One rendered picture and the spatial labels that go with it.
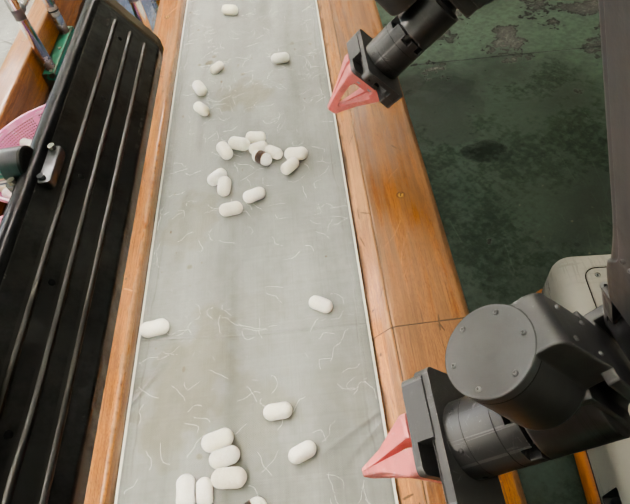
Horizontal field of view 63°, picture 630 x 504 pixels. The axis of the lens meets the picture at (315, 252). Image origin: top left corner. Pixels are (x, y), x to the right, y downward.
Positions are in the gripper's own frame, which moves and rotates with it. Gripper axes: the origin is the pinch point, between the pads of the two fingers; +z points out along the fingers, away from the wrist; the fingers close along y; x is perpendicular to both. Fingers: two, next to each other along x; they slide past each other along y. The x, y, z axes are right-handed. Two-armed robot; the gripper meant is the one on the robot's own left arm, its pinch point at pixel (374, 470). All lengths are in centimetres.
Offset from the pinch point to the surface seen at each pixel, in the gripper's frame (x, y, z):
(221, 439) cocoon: -2.6, -7.5, 18.5
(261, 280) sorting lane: 1.8, -29.0, 16.4
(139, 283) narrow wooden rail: -10.2, -29.9, 27.8
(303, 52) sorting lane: 8, -82, 9
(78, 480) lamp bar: -24.8, 3.7, -1.0
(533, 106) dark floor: 117, -143, -6
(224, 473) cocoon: -2.5, -3.8, 18.0
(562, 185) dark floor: 114, -102, -3
